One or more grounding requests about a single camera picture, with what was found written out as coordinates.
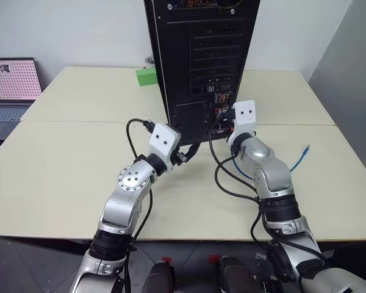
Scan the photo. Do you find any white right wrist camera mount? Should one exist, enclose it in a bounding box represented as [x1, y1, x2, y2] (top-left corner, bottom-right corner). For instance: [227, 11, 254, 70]
[226, 99, 257, 148]

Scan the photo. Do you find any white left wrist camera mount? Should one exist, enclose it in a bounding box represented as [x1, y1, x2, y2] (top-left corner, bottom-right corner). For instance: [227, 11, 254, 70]
[148, 123, 182, 172]

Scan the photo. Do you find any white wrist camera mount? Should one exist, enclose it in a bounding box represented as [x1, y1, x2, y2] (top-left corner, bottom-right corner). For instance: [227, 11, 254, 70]
[226, 99, 257, 148]
[148, 123, 182, 172]

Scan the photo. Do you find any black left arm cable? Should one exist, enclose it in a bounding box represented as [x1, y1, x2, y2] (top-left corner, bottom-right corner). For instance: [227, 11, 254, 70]
[125, 118, 156, 293]

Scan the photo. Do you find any black computer tower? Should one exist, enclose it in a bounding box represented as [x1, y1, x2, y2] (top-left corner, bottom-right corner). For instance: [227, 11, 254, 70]
[143, 0, 261, 146]

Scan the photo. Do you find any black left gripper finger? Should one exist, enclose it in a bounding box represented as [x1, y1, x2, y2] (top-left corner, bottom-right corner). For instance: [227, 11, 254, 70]
[182, 139, 203, 155]
[184, 145, 199, 163]

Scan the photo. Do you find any blue ethernet cable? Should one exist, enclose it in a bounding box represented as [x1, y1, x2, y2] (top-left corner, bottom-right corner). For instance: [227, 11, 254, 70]
[233, 145, 311, 181]

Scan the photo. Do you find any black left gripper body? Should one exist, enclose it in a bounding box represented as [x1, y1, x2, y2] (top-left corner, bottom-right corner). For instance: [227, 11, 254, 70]
[171, 144, 190, 166]

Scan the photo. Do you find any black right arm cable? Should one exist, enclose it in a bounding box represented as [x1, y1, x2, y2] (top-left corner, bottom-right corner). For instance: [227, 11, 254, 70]
[208, 110, 329, 270]

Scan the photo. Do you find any green block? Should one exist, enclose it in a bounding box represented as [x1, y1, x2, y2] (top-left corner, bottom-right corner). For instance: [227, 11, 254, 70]
[135, 67, 158, 88]

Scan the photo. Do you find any dark rounded shape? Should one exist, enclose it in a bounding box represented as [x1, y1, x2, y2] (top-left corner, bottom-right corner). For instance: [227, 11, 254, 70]
[215, 255, 264, 293]
[141, 260, 176, 293]

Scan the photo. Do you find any grey partition panel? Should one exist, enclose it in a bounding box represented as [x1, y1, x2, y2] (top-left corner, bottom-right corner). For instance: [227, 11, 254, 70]
[306, 29, 366, 198]

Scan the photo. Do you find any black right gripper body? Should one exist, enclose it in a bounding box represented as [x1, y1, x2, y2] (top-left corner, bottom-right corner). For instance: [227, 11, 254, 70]
[219, 119, 235, 140]

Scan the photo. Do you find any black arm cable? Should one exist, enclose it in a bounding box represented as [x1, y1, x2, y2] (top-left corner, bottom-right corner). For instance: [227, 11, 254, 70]
[208, 110, 329, 270]
[125, 118, 156, 293]

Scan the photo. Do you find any grey laptop with pink screen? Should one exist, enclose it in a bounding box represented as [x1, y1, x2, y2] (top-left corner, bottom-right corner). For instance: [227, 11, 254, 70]
[0, 57, 44, 142]

